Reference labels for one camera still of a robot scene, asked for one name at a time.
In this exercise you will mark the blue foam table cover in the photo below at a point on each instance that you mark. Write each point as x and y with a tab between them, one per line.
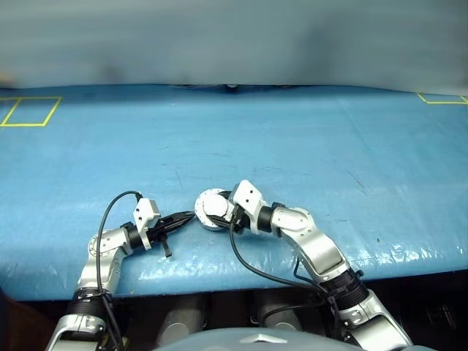
292	146

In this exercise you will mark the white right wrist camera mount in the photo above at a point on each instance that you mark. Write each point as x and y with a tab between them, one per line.
248	195

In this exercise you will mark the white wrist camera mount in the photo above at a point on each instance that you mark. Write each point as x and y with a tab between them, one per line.
144	214
248	195

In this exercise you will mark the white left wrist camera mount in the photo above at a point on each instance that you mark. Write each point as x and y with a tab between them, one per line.
144	214

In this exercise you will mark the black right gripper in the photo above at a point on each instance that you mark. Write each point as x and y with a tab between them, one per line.
237	219

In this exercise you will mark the round silver motor lid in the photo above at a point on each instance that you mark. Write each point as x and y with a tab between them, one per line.
214	205

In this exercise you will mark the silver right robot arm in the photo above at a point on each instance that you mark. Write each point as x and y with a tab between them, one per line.
314	241

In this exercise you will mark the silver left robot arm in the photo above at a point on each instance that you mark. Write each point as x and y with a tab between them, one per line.
106	252

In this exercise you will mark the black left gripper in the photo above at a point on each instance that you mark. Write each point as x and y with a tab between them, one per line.
158	228

